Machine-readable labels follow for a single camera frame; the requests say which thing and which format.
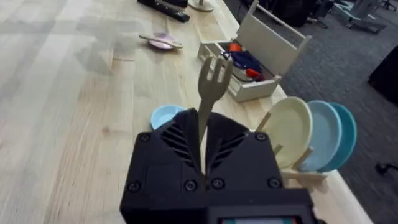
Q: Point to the wooden peg plate rack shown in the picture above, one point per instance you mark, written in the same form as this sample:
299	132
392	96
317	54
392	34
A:
303	175

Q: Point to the grey floor equipment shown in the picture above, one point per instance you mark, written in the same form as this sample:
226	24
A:
363	18

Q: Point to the pink plate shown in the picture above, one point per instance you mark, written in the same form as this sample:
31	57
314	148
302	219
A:
163	43

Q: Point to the open wooden box with tools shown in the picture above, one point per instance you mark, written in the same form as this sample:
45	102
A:
261	53

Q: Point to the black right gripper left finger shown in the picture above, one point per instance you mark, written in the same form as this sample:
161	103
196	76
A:
161	168

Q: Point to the black chair foot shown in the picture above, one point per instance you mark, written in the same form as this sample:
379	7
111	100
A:
384	168

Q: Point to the cream plate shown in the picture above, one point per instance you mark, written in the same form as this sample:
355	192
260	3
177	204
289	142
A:
290	130

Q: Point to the teal plate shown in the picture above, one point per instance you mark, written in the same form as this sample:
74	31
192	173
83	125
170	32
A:
348	137

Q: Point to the light blue plate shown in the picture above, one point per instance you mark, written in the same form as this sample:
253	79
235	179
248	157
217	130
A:
325	133

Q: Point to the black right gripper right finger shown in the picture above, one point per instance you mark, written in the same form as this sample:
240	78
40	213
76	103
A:
242	161

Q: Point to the wooden cup stand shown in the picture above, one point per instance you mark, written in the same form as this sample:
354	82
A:
201	5

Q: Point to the black cabinet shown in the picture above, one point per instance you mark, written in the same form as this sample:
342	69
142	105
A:
387	77

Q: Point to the wooden spoon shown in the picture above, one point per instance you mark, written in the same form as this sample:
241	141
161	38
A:
161	40

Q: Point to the black long device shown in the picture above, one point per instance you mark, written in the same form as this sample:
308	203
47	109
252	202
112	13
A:
169	11

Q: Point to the light blue bowl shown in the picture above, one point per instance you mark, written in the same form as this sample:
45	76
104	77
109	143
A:
164	115

